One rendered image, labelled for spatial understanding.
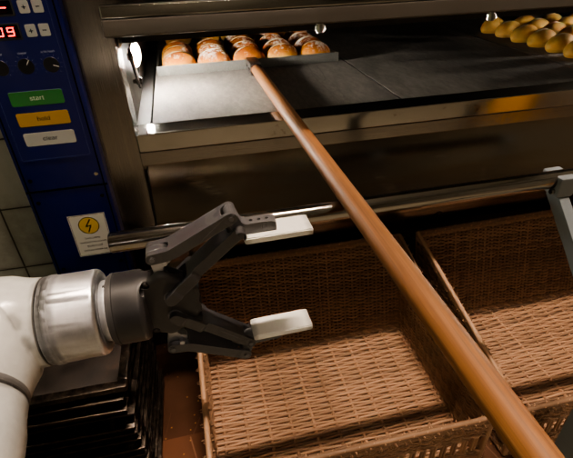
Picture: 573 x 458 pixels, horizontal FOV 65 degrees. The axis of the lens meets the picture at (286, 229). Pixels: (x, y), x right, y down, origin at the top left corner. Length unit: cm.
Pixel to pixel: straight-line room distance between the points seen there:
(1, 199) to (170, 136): 37
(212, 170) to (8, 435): 72
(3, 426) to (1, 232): 73
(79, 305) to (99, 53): 58
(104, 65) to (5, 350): 61
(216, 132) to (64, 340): 61
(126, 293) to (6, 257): 72
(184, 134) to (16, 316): 59
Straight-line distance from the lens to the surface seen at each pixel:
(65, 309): 47
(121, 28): 78
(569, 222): 87
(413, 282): 49
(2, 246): 115
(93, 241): 107
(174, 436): 113
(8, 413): 45
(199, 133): 97
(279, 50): 145
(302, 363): 120
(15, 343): 48
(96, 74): 95
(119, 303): 46
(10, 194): 108
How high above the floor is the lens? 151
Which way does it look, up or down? 33 degrees down
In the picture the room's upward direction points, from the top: 2 degrees counter-clockwise
